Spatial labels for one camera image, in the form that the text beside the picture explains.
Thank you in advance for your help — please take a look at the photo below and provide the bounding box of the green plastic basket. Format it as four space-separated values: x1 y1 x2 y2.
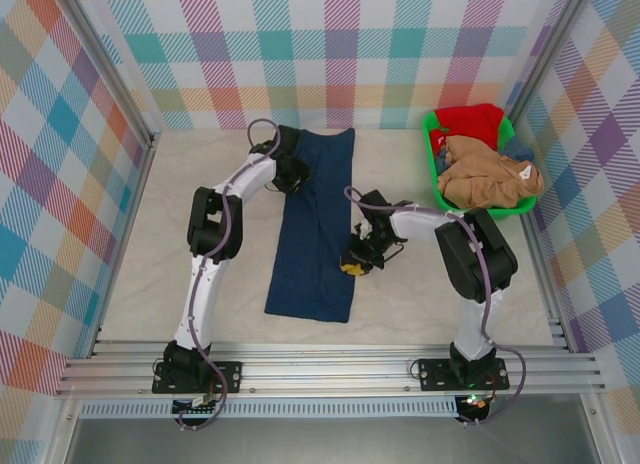
422 108 541 223

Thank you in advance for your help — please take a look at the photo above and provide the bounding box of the black controller board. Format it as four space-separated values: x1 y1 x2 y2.
457 394 494 425
171 394 221 418

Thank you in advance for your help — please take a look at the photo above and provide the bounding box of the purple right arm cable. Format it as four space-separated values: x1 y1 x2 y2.
345 186 529 426

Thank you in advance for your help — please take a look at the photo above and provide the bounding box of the aluminium mounting rail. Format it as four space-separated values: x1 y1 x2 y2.
53 338 609 400

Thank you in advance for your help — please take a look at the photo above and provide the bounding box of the slotted grey cable duct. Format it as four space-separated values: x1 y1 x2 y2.
78 401 460 419

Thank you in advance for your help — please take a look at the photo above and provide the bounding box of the red t-shirt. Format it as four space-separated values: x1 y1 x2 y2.
432 103 505 153

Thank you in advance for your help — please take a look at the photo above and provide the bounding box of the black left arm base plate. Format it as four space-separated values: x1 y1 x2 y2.
151 359 244 396

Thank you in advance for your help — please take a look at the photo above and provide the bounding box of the tan t-shirt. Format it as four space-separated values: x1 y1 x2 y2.
436 135 545 213

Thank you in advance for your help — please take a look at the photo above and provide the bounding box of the navy blue t-shirt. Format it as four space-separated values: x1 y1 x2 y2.
263 127 359 325

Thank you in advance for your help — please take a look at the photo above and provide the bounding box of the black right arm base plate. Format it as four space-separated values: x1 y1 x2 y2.
416 357 511 393

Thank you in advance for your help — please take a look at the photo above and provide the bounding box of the grey metal panel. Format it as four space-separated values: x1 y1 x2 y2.
64 417 601 464

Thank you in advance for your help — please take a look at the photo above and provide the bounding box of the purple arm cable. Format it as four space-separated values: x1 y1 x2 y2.
345 186 529 426
191 118 284 432

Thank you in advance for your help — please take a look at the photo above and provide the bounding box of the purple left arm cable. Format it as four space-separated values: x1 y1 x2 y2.
191 118 284 432

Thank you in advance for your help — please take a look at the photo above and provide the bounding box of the aluminium frame post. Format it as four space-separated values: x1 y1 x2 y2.
504 0 596 120
49 0 161 150

